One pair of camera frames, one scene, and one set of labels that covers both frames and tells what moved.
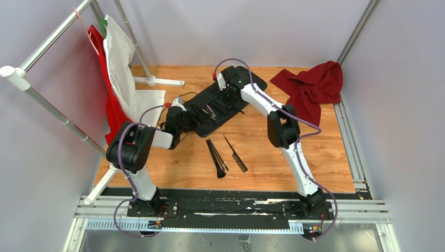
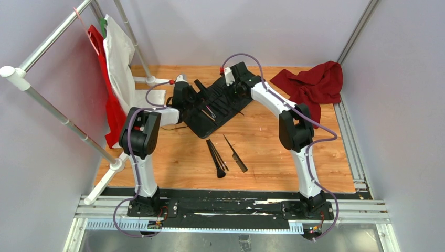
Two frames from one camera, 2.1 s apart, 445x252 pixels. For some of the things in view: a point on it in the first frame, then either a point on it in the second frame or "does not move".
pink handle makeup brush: x=213 y=114 does not move
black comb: x=237 y=158 does not move
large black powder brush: x=220 y=173 does not move
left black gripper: x=194 y=121 → x=200 y=96
